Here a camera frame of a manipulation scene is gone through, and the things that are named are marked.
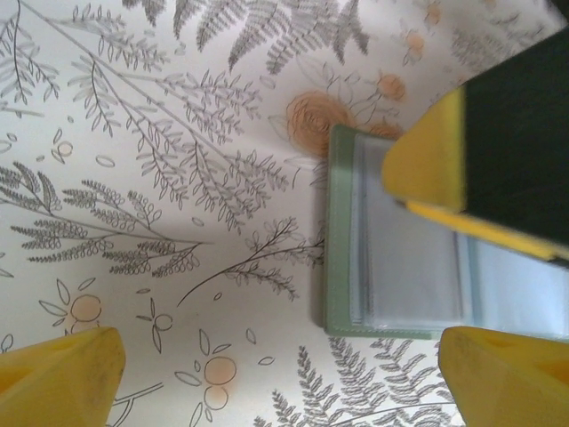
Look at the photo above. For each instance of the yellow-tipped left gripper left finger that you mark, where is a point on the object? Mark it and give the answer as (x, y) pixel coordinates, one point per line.
(53, 387)

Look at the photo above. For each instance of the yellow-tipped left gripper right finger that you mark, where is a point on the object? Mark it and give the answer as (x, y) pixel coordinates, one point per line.
(511, 387)

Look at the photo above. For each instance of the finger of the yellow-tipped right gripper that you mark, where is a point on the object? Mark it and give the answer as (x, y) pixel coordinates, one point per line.
(427, 155)
(511, 238)

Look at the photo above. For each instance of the green card holder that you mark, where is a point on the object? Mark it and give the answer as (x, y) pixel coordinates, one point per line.
(340, 231)

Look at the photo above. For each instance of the floral patterned table cover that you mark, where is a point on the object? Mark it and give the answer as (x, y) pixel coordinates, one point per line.
(178, 133)

